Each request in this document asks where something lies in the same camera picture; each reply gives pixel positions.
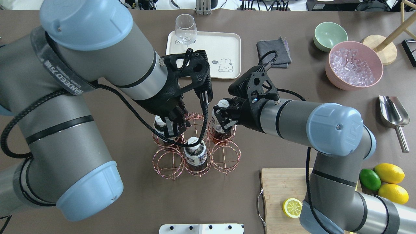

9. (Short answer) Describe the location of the bamboo cutting board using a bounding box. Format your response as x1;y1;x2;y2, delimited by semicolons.
261;168;308;234

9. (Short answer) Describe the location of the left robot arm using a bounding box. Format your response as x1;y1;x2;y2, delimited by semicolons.
1;0;186;222

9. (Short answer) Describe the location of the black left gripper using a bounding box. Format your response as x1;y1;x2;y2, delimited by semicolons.
134;93;191;138

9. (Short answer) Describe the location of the pink bowl with ice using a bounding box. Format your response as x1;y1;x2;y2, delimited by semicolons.
325;41;384;91

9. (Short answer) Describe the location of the green lime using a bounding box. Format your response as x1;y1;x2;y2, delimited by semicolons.
358;169;382;191

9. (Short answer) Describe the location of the green bowl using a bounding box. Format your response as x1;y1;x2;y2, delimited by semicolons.
313;22;348;52

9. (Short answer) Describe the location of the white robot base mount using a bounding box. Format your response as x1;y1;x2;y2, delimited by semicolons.
159;223;245;234

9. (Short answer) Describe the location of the round wooden stand base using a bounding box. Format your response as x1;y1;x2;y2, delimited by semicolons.
362;0;416;66

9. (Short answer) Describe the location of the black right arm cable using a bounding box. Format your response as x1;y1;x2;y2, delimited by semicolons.
258;50;338;234

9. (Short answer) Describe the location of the yellow lemon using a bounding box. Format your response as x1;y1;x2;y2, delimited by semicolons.
373;163;405;184
378;183;410;204

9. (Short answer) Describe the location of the cream rabbit tray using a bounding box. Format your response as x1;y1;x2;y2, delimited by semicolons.
166;31;241;80

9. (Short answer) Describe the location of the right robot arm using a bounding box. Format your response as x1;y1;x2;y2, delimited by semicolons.
214;97;415;234

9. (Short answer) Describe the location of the clear wine glass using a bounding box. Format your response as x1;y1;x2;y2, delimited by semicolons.
175;14;197;46

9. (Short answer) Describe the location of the tea bottle white cap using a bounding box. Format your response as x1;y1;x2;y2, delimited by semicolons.
209;99;236;141
184;140;208;172
153;115;170;146

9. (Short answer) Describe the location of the copper wire bottle basket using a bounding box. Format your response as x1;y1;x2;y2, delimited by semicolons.
152;113;241;180

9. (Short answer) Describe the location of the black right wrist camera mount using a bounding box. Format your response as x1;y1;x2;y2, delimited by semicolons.
228;65;280;105

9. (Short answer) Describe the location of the grey folded cloth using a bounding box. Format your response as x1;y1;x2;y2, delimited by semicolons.
256;37;292;69

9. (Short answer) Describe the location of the half lemon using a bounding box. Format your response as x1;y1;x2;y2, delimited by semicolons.
282;198;303;219

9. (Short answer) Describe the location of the steel ice scoop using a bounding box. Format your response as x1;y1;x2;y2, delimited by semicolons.
379;95;410;153

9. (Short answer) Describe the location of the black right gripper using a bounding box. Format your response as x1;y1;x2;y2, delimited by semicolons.
214;97;264;131

